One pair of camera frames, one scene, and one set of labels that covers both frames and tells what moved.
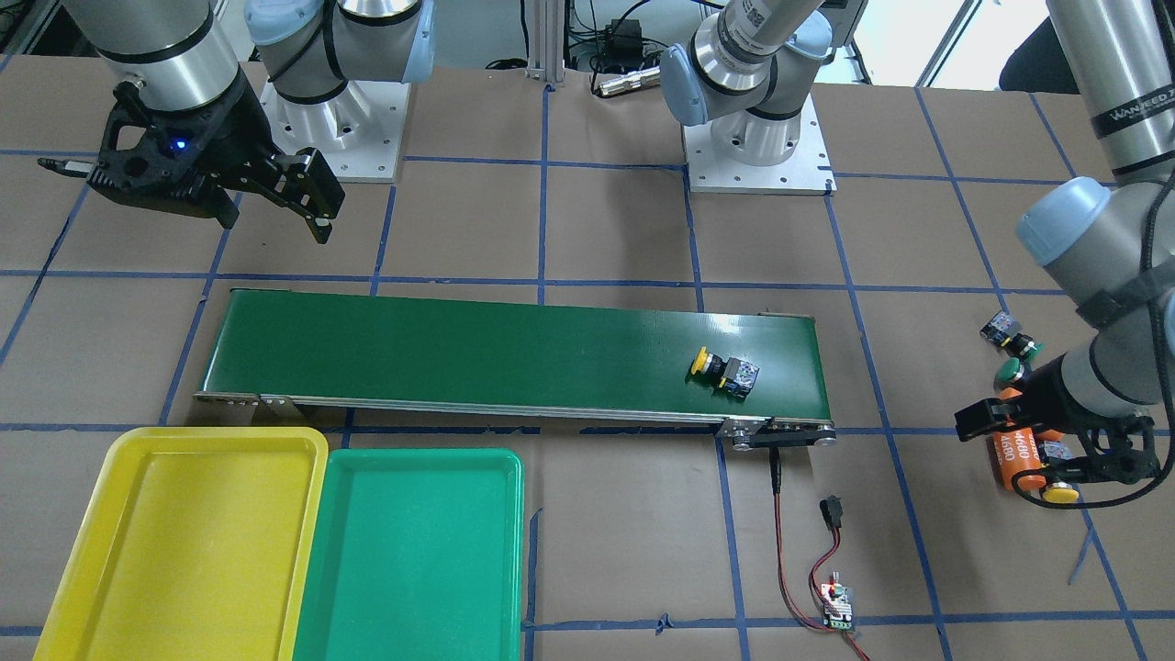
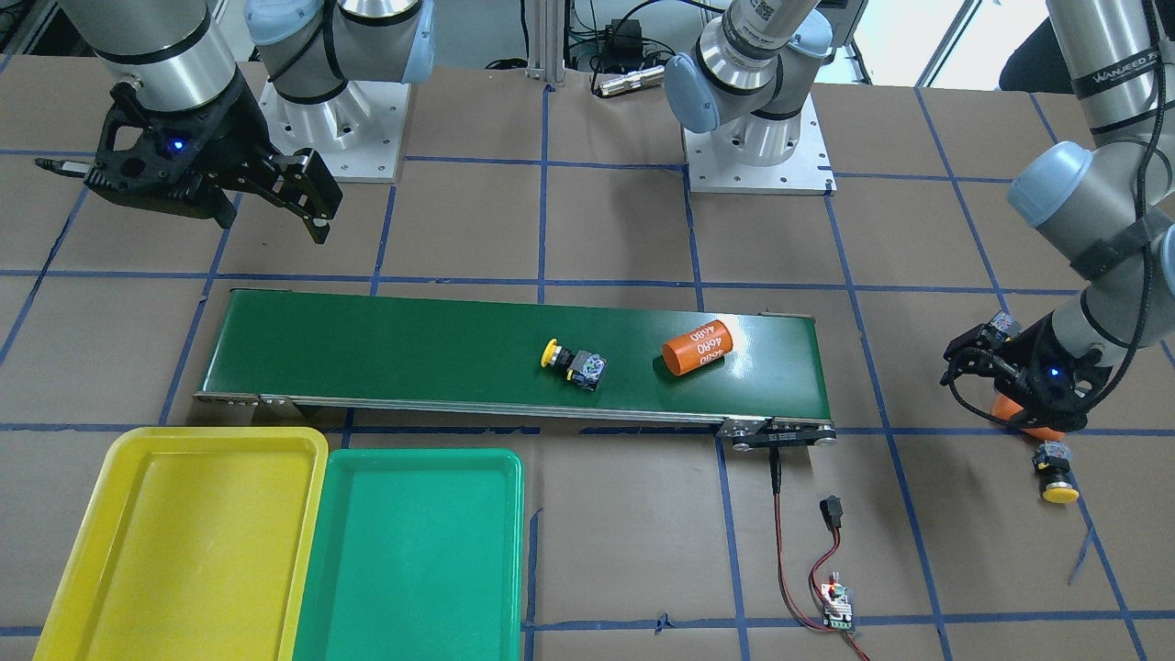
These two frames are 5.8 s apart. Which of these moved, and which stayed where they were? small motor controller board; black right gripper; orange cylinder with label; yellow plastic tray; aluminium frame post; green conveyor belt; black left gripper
Moved: orange cylinder with label; black left gripper
Stayed: green conveyor belt; aluminium frame post; yellow plastic tray; black right gripper; small motor controller board
